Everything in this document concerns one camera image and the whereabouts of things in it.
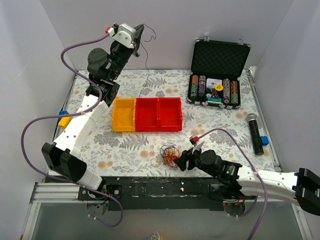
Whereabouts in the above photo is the yellow thin cable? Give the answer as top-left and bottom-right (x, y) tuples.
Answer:
(150, 142), (182, 169)

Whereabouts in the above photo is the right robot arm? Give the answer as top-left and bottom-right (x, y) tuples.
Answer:
(174, 150), (320, 216)

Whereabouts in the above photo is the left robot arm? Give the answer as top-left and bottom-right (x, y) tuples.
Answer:
(41, 23), (145, 200)

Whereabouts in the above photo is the red plastic bin right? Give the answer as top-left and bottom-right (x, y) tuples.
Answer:
(158, 97), (183, 132)

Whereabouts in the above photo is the red plastic bin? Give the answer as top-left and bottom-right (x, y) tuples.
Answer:
(135, 97), (159, 132)
(158, 97), (183, 132)

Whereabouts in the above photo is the floral patterned table mat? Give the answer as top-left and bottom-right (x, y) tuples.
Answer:
(55, 70), (277, 177)

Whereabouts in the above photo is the red plastic bin middle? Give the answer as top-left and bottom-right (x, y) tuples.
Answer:
(135, 97), (159, 132)

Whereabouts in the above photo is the teal rectangular tag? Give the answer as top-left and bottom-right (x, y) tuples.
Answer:
(207, 97), (222, 103)

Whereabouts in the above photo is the poker chip stack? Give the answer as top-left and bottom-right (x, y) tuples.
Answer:
(223, 78), (231, 104)
(230, 81), (238, 105)
(189, 75), (199, 100)
(198, 75), (206, 98)

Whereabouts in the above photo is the black handheld microphone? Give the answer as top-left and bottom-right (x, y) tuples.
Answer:
(246, 113), (264, 156)

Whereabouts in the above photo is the blue toy block right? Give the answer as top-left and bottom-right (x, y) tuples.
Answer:
(260, 136), (270, 146)

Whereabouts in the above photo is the blue toy block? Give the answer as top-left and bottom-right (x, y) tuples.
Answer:
(260, 136), (270, 146)
(58, 110), (69, 116)

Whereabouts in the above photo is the yellow plastic bin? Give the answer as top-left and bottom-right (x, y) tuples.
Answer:
(111, 97), (136, 132)

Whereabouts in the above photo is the yellow round dealer button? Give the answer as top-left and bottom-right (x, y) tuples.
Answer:
(214, 83), (224, 92)

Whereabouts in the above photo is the playing card deck box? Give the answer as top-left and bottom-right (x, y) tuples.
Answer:
(206, 78), (223, 90)

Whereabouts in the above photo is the black poker chip case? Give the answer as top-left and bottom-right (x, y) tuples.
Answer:
(187, 39), (251, 109)

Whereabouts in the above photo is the blue toy block left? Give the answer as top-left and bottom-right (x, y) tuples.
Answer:
(58, 110), (69, 116)

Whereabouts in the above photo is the yellow toy block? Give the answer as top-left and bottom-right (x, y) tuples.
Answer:
(58, 116), (72, 130)

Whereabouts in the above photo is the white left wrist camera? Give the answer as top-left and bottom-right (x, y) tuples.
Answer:
(105, 23), (137, 49)

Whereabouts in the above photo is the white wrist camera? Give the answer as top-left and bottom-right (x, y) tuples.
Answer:
(105, 23), (137, 49)
(189, 133), (205, 154)

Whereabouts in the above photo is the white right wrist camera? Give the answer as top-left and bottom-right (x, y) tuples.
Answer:
(189, 133), (205, 154)

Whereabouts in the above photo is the cable bundle bottom edge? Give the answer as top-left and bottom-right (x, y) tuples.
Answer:
(143, 229), (168, 240)

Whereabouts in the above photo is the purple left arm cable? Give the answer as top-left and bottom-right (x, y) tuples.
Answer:
(20, 34), (125, 228)

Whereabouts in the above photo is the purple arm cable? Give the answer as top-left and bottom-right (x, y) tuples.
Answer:
(198, 128), (268, 240)
(20, 34), (125, 228)

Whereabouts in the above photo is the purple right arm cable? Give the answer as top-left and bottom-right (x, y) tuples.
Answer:
(198, 128), (268, 240)

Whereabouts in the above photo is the aluminium frame rail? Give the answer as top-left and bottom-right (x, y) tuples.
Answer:
(20, 183), (86, 240)

